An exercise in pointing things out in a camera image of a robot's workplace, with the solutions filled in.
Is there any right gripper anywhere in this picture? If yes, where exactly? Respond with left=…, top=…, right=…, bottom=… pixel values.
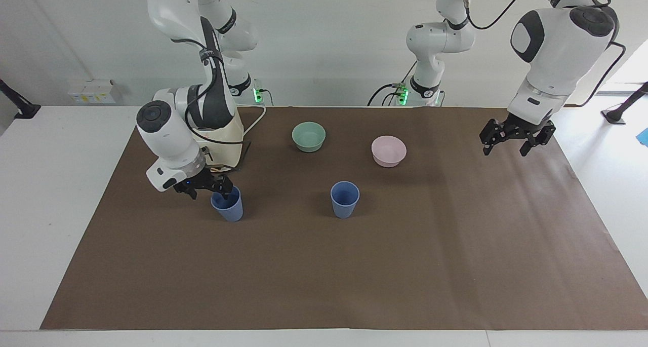
left=173, top=169, right=235, bottom=200

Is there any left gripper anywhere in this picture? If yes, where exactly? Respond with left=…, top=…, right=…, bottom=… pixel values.
left=479, top=112, right=557, bottom=158

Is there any blue cup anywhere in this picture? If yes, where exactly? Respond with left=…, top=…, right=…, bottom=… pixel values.
left=210, top=186, right=244, bottom=222
left=330, top=180, right=360, bottom=219

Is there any green bowl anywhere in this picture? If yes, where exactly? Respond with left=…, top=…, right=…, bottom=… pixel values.
left=292, top=122, right=327, bottom=153

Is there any black stand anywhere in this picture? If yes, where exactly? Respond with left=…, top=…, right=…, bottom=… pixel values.
left=600, top=82, right=648, bottom=125
left=0, top=78, right=42, bottom=120

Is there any pink bowl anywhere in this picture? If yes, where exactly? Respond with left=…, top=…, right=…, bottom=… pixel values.
left=371, top=135, right=408, bottom=168

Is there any white box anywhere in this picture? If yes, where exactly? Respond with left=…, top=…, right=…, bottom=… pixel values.
left=67, top=79, right=123, bottom=105

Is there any white cable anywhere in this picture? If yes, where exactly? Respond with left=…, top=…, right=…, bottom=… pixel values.
left=237, top=105, right=267, bottom=138

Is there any black cable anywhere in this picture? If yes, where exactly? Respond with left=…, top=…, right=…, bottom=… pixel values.
left=563, top=0, right=627, bottom=108
left=368, top=60, right=419, bottom=107
left=170, top=37, right=245, bottom=146
left=461, top=0, right=535, bottom=31

